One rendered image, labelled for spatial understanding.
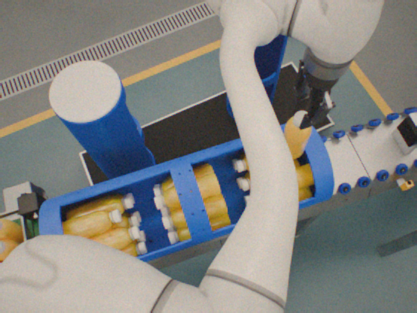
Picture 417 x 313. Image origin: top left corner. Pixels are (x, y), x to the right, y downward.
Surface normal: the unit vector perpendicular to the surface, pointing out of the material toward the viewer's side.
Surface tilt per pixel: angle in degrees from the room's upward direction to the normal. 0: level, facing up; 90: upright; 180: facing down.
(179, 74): 0
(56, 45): 0
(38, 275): 16
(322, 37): 89
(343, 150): 0
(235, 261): 32
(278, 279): 43
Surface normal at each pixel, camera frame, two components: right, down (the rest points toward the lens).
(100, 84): -0.04, -0.37
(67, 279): 0.01, -0.64
